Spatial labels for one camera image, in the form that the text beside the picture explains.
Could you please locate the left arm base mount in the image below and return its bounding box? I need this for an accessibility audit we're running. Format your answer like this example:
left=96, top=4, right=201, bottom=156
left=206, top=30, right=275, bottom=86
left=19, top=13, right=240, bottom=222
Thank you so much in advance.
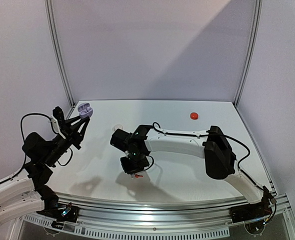
left=36, top=200, right=80, bottom=223

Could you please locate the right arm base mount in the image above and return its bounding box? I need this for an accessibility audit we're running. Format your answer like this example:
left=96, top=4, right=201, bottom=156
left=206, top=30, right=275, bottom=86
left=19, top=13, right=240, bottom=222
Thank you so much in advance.
left=229, top=202, right=273, bottom=223

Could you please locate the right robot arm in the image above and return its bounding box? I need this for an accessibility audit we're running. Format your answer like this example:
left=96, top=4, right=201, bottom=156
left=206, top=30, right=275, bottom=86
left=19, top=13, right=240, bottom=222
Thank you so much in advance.
left=110, top=122, right=272, bottom=218

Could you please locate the left aluminium corner post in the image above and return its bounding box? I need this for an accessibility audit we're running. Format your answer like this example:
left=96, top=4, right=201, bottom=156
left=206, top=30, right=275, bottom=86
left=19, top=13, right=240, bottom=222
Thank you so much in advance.
left=44, top=0, right=76, bottom=117

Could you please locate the right aluminium corner post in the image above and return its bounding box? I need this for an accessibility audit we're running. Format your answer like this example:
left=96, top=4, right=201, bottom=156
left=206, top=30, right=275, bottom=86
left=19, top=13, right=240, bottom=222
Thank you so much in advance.
left=233, top=0, right=263, bottom=108

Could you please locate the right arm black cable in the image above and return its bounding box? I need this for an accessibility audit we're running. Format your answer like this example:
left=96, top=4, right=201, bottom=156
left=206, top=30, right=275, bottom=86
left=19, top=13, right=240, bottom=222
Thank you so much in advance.
left=147, top=121, right=278, bottom=223

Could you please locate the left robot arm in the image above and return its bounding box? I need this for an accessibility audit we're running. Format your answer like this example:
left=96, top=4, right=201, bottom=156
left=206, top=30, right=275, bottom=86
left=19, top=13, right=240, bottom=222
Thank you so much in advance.
left=0, top=116, right=90, bottom=226

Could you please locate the purple charging case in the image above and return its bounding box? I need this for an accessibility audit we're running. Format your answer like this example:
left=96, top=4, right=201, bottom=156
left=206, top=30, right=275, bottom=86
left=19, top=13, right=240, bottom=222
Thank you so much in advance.
left=77, top=102, right=93, bottom=119

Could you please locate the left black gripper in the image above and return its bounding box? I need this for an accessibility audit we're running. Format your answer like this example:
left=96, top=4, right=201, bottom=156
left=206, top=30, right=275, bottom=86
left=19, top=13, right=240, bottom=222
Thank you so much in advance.
left=42, top=113, right=89, bottom=167

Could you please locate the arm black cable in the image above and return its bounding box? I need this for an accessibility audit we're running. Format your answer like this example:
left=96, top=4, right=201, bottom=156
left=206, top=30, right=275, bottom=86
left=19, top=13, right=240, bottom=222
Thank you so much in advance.
left=0, top=113, right=73, bottom=188
left=147, top=121, right=278, bottom=223

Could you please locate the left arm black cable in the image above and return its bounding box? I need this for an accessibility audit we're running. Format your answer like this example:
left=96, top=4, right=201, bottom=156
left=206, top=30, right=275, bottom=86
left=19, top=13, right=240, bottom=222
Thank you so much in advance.
left=0, top=113, right=73, bottom=188

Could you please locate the red charging case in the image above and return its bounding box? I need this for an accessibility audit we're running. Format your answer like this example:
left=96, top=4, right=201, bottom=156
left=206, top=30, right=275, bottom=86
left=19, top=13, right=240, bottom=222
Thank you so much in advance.
left=190, top=112, right=199, bottom=120

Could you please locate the aluminium front rail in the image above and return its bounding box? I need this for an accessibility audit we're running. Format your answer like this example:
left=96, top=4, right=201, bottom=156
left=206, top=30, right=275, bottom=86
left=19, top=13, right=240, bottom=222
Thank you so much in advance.
left=16, top=192, right=292, bottom=238

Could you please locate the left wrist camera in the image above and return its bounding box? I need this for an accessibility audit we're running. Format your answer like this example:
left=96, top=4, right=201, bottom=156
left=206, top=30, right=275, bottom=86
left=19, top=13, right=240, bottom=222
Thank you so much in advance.
left=50, top=106, right=66, bottom=139

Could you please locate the aluminium corner post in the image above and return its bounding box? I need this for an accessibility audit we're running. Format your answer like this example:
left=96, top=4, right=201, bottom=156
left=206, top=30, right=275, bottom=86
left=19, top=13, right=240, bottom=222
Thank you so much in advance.
left=44, top=0, right=76, bottom=117
left=233, top=0, right=263, bottom=108

